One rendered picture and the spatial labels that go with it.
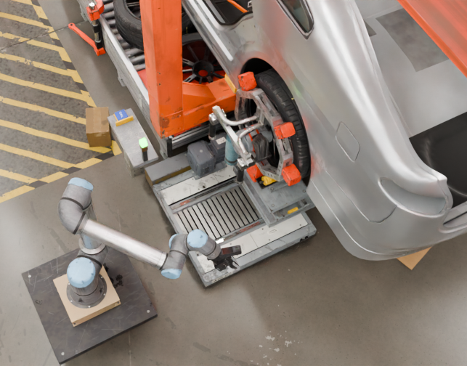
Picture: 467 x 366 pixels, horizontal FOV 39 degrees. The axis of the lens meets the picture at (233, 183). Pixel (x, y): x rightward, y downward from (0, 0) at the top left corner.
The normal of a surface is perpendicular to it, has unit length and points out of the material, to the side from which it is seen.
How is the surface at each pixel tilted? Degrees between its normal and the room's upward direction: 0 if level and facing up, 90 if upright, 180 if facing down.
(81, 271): 4
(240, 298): 0
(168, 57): 90
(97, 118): 0
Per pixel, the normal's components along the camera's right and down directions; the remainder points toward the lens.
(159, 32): 0.47, 0.77
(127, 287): 0.05, -0.51
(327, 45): -0.63, 0.06
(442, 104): 0.21, -0.22
